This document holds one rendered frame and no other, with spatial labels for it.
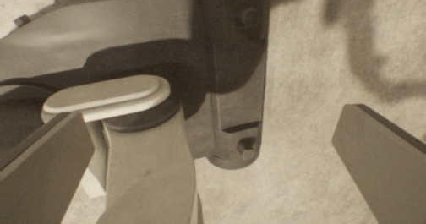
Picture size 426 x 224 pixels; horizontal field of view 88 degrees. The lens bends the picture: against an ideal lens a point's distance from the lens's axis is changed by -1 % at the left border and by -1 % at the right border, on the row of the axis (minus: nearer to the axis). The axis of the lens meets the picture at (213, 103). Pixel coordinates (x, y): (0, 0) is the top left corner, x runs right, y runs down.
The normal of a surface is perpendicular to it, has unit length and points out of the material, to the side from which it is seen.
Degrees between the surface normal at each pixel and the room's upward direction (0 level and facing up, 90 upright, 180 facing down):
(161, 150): 90
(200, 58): 0
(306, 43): 0
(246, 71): 0
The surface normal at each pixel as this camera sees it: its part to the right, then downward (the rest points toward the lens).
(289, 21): 0.26, 0.50
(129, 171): -0.07, -0.84
